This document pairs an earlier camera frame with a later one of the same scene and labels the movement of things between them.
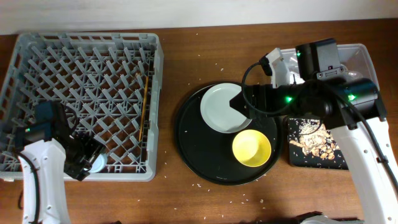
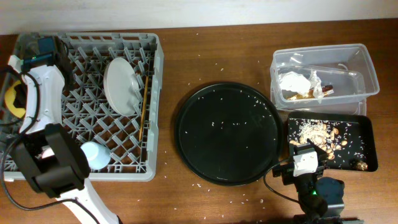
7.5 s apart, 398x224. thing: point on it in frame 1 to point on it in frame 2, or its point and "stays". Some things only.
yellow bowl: (251, 148) to (9, 98)
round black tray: (207, 154) stays
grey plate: (216, 111) to (122, 86)
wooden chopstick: (144, 109) stays
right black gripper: (257, 93) to (322, 155)
